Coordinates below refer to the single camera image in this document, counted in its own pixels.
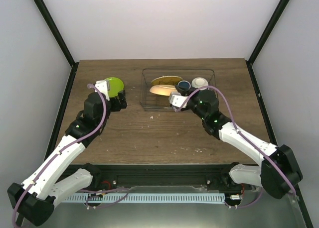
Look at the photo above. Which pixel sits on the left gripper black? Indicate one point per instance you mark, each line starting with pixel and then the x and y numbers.
pixel 117 107

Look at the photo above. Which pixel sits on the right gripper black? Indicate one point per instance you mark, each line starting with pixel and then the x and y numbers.
pixel 184 92

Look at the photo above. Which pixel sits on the dark blue enamel mug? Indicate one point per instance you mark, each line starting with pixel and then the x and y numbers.
pixel 184 83

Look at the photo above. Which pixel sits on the small lime green plate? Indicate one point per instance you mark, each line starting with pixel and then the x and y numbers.
pixel 114 85

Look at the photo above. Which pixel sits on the teal and white bowl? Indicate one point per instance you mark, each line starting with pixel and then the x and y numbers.
pixel 199 82

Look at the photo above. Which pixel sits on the yellow woven bamboo plate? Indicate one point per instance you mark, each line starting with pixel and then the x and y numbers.
pixel 166 80

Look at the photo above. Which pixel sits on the plain cream orange plate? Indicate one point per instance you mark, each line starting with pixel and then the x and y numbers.
pixel 163 90

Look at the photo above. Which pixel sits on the black wire dish rack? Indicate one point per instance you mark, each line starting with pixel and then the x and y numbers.
pixel 152 102

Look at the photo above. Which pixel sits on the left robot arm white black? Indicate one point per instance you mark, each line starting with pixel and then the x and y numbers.
pixel 37 196

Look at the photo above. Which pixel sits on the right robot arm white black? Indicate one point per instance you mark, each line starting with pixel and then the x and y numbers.
pixel 276 170

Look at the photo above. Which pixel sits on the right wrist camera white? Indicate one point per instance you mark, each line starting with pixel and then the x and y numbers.
pixel 177 100

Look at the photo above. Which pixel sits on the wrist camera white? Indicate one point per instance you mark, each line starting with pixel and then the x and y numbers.
pixel 177 100
pixel 104 87

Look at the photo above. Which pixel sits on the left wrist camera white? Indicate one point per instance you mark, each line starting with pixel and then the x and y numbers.
pixel 104 87

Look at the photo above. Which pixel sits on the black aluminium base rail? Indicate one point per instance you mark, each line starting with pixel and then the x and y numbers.
pixel 212 177

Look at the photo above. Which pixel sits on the light blue slotted cable duct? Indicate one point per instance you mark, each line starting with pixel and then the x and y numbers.
pixel 152 198

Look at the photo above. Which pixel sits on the left black frame post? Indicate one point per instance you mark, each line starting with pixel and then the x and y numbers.
pixel 55 31

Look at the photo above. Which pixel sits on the black frame post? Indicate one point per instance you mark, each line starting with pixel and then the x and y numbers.
pixel 55 31
pixel 282 4

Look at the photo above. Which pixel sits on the right black frame post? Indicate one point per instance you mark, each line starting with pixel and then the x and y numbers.
pixel 282 4

